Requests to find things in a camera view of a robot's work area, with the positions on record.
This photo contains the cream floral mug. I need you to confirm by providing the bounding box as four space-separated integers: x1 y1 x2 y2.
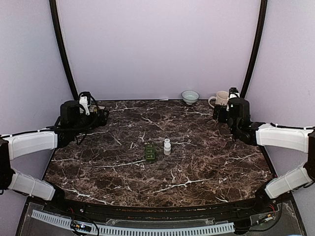
208 91 229 108

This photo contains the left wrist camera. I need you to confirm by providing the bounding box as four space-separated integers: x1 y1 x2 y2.
79 91 91 116

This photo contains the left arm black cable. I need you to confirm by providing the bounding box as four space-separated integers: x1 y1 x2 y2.
75 94 104 146

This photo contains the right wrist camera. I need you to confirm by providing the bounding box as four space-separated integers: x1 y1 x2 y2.
228 87 240 100

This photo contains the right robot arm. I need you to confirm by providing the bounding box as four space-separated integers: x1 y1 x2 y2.
213 97 315 213

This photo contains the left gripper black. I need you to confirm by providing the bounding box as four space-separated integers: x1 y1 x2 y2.
71 109 109 136

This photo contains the black frame post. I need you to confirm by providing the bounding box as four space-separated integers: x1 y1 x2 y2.
240 0 268 98
49 0 78 100

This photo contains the pale green bowl right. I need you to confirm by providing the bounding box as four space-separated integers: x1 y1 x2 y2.
181 90 199 105

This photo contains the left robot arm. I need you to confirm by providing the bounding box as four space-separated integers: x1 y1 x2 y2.
0 96 109 214

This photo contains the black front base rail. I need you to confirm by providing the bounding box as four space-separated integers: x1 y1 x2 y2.
19 194 299 225

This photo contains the right black frame post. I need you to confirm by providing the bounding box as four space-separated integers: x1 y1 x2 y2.
240 0 268 98

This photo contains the left black frame post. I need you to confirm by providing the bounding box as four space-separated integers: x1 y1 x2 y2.
49 0 78 100

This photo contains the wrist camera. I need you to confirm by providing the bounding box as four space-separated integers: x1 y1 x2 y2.
228 87 240 100
79 91 91 116

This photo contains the white pill bottle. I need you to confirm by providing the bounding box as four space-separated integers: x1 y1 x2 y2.
163 143 171 155

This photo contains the white slotted cable duct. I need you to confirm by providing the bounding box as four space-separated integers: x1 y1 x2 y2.
31 210 235 236

